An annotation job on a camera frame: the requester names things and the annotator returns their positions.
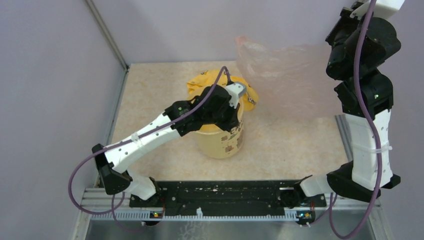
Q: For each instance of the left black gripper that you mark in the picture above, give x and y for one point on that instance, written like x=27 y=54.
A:
x=232 y=120

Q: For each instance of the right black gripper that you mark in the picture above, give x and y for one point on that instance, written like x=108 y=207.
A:
x=344 y=19

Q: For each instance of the yellow trash bin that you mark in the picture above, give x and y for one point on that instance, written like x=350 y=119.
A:
x=218 y=144

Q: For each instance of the translucent pink plastic bag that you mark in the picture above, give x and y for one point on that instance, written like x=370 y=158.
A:
x=290 y=81

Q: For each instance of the yellow printed wrapper bag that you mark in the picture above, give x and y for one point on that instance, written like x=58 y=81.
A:
x=197 y=84

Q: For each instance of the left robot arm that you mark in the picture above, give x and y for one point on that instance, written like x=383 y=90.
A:
x=179 y=119

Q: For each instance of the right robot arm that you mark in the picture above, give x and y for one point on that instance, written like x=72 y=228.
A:
x=367 y=98

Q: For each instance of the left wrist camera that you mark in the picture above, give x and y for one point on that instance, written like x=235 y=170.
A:
x=236 y=90

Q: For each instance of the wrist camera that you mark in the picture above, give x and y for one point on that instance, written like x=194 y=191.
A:
x=236 y=90
x=382 y=9

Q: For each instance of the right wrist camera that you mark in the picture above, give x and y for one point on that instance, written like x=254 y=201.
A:
x=382 y=9

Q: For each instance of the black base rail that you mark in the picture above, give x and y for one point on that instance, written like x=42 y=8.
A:
x=241 y=198

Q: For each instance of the grey cable duct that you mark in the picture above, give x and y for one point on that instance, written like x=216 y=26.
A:
x=148 y=216

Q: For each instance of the left aluminium frame post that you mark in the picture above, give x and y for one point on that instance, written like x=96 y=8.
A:
x=109 y=39

